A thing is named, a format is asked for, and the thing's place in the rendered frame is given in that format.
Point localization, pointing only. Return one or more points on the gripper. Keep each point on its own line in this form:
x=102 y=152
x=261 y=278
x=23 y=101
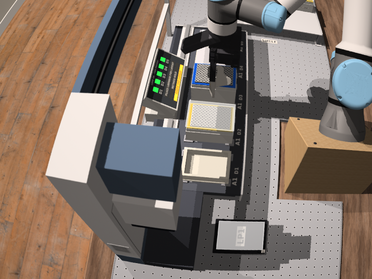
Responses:
x=227 y=52

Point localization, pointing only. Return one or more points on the cream one-well reservoir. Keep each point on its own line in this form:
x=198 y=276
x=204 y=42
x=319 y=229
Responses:
x=206 y=165

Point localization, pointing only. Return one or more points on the light grey rectangular panel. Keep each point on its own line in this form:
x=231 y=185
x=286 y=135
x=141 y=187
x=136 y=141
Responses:
x=240 y=235

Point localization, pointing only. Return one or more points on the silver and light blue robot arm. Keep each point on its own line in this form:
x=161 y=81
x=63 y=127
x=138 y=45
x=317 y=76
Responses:
x=350 y=87

